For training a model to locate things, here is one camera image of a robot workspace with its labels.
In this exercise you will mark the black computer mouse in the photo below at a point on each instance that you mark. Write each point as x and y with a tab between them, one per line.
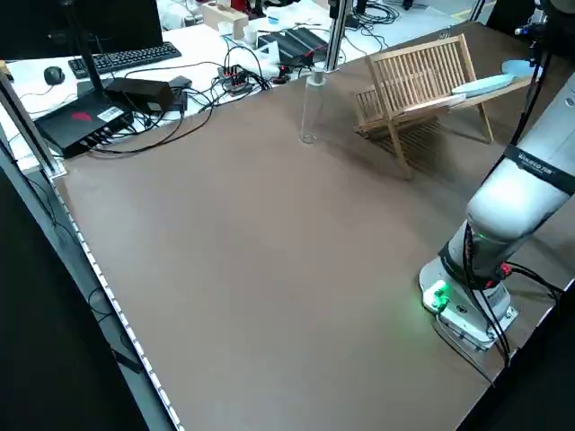
55	75

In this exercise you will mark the black ribbed device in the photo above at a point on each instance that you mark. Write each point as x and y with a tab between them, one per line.
294	42

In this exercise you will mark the aluminium post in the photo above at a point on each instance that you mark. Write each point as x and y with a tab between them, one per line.
337	36

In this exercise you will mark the black monitor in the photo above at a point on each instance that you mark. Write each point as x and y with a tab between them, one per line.
45	27

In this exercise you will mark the clear bottle with pale cap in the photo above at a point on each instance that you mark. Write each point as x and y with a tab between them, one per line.
312	108

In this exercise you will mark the aluminium frame bar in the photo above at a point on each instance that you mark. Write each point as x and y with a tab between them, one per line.
27	121

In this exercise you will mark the black box with red logo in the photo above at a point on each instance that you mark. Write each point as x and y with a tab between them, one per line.
83	125

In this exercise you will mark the small black adapter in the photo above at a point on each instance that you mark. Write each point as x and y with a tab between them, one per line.
180	87

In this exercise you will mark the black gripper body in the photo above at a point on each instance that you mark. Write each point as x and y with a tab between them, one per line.
535	49

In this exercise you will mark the black keyboard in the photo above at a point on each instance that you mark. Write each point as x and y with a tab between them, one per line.
126	56

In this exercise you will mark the blue plate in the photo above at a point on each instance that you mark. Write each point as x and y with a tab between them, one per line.
515	68
483	85

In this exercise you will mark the wooden block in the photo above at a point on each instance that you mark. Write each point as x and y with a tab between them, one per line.
224	18

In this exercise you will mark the white cup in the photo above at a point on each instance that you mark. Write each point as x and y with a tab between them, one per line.
250	33

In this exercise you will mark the wooden dish rack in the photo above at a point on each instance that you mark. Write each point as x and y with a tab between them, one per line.
418	72

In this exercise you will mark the pale plate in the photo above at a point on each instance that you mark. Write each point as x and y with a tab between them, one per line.
433	103

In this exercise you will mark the black rectangular box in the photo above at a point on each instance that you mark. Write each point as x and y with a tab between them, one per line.
139	93

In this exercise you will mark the grey hub with red plugs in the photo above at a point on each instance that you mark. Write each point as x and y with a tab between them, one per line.
236	81

